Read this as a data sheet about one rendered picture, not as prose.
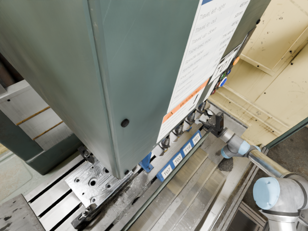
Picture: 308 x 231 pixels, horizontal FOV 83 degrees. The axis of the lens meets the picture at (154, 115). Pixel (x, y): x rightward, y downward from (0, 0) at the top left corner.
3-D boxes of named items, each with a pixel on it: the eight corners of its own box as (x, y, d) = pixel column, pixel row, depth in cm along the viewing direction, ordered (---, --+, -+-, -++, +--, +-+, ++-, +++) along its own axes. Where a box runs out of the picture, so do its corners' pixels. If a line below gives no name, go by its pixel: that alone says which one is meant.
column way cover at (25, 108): (105, 112, 133) (95, 55, 92) (44, 154, 110) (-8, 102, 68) (101, 109, 135) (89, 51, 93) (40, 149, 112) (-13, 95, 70)
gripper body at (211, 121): (200, 127, 109) (216, 140, 105) (206, 120, 102) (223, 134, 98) (206, 120, 112) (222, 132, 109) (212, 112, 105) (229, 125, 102)
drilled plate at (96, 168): (133, 174, 105) (133, 172, 101) (92, 214, 91) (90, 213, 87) (108, 149, 113) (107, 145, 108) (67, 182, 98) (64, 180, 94)
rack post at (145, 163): (153, 167, 113) (160, 147, 89) (147, 173, 110) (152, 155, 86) (142, 156, 116) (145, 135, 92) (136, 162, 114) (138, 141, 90)
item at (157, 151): (166, 152, 87) (166, 151, 86) (159, 159, 84) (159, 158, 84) (156, 143, 89) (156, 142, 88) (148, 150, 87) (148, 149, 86)
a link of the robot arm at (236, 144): (239, 157, 100) (247, 152, 93) (222, 145, 104) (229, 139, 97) (245, 149, 104) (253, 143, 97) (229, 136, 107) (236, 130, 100)
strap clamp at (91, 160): (98, 166, 109) (94, 157, 97) (93, 170, 108) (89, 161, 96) (85, 152, 114) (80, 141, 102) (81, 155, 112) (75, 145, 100)
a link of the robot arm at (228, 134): (229, 138, 97) (236, 129, 101) (222, 133, 98) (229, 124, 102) (223, 144, 103) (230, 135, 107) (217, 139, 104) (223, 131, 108)
